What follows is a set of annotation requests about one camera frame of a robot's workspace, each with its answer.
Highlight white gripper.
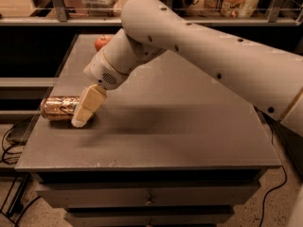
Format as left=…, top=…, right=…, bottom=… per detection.
left=71, top=29, right=165, bottom=128

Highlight gold orange soda can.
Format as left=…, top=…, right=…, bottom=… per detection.
left=40, top=96, right=79, bottom=121

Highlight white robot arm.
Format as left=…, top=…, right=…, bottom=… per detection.
left=72, top=0, right=303, bottom=135

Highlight red apple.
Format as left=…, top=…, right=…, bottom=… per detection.
left=95, top=35, right=113, bottom=51

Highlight grey drawer cabinet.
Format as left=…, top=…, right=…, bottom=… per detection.
left=14, top=32, right=282, bottom=227

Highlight upper drawer with knob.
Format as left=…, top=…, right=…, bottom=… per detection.
left=37, top=181, right=259, bottom=209

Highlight drawer with knob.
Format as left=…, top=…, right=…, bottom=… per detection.
left=37, top=181, right=259, bottom=209
left=64, top=208, right=233, bottom=227

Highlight lower drawer with knob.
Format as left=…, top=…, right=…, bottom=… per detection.
left=64, top=208, right=233, bottom=227

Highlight black metal stand left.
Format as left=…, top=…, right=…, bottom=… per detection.
left=0, top=173, right=41, bottom=227

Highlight printed snack bag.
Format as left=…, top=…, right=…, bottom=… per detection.
left=200, top=0, right=259, bottom=18

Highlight grey metal shelf rail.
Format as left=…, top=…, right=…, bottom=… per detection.
left=0, top=0, right=303, bottom=26

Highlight black cables left floor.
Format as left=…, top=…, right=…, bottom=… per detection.
left=0, top=115, right=34, bottom=166

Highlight black cable right floor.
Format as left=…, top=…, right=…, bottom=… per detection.
left=258, top=134, right=288, bottom=227

